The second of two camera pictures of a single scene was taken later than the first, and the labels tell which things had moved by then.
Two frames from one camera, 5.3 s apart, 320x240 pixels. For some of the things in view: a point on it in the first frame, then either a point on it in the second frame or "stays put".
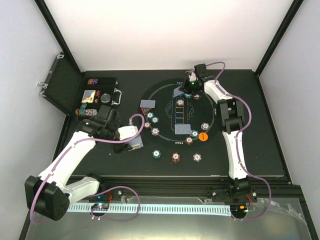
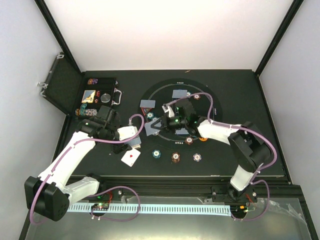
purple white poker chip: x=197 y=157 stays put
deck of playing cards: x=136 y=143 stays put
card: x=147 y=103 stays put
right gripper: x=185 y=88 → x=165 y=125
